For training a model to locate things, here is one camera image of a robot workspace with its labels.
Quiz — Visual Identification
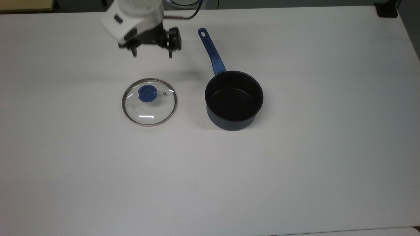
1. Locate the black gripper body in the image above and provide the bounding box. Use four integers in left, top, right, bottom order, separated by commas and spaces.
119, 24, 182, 52

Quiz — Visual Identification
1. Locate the glass lid with blue knob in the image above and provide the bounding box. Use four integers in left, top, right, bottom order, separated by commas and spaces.
122, 78, 178, 127

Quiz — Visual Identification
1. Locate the yellowish wooden board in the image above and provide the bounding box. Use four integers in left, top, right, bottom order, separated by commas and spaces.
0, 0, 55, 13

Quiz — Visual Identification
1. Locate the black table clamp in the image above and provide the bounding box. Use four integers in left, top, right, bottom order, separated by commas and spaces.
374, 0, 399, 18

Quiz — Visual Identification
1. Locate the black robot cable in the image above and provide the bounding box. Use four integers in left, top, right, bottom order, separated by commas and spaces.
163, 0, 206, 20

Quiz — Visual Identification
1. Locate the dark saucepan with blue handle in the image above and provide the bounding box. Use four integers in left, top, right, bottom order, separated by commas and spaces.
198, 28, 264, 131

